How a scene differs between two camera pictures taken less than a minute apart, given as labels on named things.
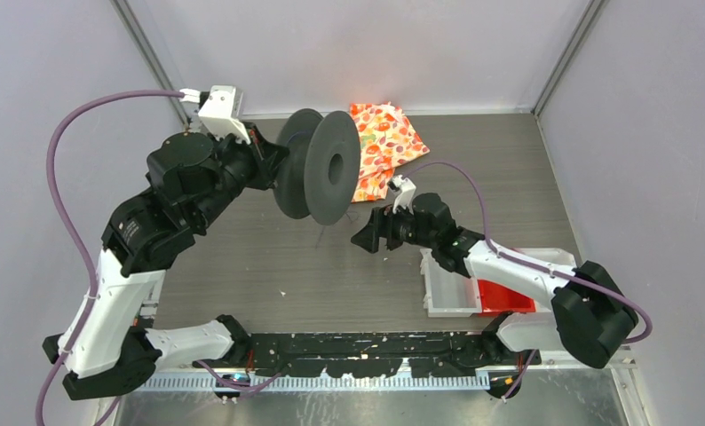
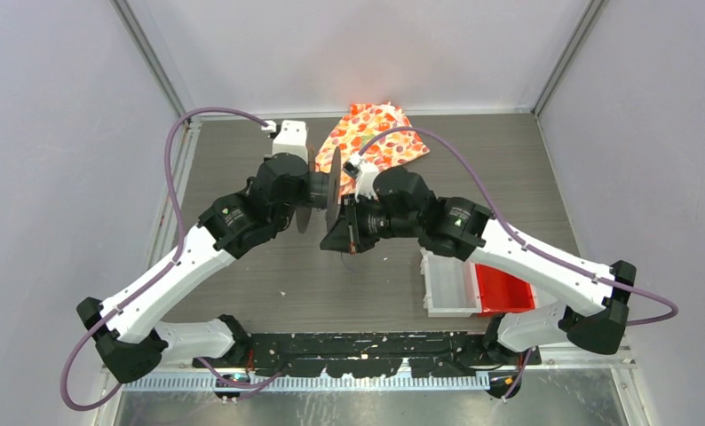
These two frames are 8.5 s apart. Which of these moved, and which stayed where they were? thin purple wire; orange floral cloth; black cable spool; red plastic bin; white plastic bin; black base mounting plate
Moved: black cable spool; thin purple wire
Stayed: black base mounting plate; orange floral cloth; white plastic bin; red plastic bin
